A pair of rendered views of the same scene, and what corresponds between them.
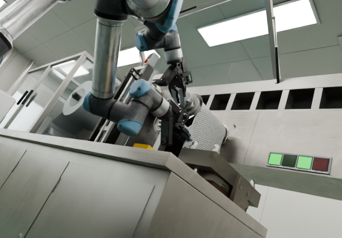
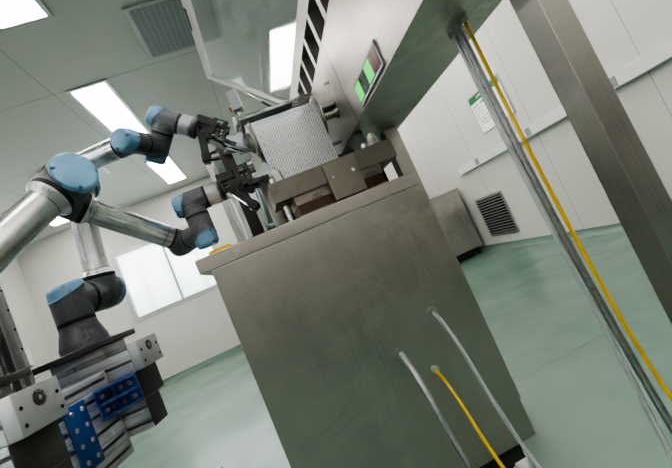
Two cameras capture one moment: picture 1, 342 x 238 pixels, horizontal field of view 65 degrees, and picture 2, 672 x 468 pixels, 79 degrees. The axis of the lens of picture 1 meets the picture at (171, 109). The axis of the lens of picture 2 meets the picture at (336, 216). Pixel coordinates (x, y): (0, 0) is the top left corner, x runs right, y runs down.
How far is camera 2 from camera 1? 0.89 m
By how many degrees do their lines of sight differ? 33
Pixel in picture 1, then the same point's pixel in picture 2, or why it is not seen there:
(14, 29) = (95, 262)
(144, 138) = not seen: hidden behind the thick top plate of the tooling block
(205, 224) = (297, 261)
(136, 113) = (194, 229)
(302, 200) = not seen: outside the picture
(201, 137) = (290, 153)
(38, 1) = (81, 228)
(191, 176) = (237, 251)
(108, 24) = (89, 219)
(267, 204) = not seen: outside the picture
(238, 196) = (340, 185)
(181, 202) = (247, 276)
